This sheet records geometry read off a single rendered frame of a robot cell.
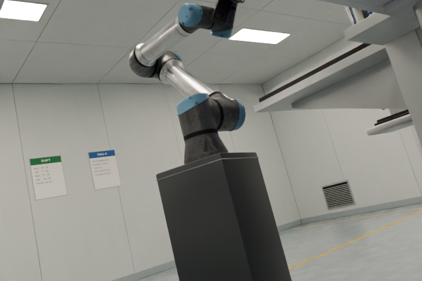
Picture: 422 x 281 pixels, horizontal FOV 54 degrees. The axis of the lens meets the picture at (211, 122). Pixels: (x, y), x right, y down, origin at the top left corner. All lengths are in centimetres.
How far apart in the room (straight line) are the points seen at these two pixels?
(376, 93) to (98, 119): 561
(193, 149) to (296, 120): 691
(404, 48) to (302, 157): 733
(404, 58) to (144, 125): 600
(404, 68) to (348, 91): 21
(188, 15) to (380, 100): 67
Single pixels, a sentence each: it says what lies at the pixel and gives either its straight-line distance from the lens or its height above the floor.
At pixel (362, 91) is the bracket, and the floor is 81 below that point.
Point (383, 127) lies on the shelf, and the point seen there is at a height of 79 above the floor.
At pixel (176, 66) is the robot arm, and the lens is 167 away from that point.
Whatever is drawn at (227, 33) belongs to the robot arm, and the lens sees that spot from 148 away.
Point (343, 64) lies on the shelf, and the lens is 96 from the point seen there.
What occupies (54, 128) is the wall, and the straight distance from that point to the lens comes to 611.
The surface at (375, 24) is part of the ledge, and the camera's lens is 76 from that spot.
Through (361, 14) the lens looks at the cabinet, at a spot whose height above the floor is 135.
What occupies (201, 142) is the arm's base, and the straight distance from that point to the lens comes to 131.
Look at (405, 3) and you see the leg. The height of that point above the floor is 83.
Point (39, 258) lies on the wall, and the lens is 575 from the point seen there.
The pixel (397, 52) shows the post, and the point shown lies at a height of 84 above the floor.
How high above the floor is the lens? 63
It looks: 12 degrees up
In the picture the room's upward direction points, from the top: 14 degrees counter-clockwise
